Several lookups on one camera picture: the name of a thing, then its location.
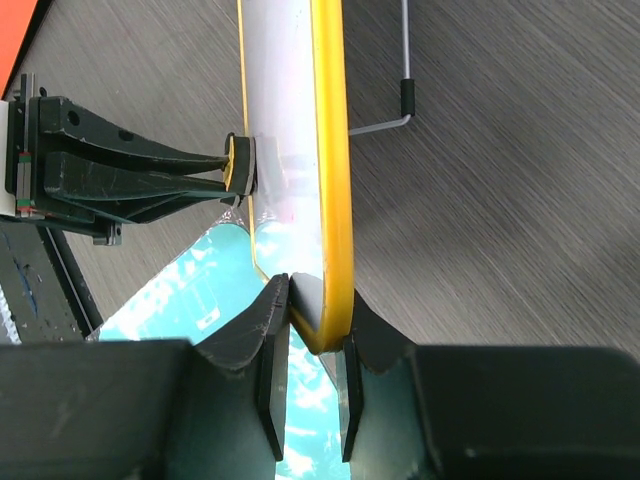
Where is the yellow-framed whiteboard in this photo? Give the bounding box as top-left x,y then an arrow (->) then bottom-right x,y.
237,1 -> 354,354

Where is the orange folder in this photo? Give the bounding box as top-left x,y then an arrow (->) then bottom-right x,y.
0,0 -> 53,99

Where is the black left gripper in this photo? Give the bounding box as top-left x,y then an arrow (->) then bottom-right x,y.
1,73 -> 236,245

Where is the teal plastic cutting board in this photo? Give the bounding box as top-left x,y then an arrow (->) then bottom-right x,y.
91,209 -> 351,479

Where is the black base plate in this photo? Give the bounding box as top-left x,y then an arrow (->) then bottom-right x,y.
1,222 -> 103,344

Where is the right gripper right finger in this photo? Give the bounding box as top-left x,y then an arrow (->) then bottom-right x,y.
339,299 -> 639,479

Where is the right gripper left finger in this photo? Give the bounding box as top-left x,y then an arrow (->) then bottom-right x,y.
1,274 -> 289,479

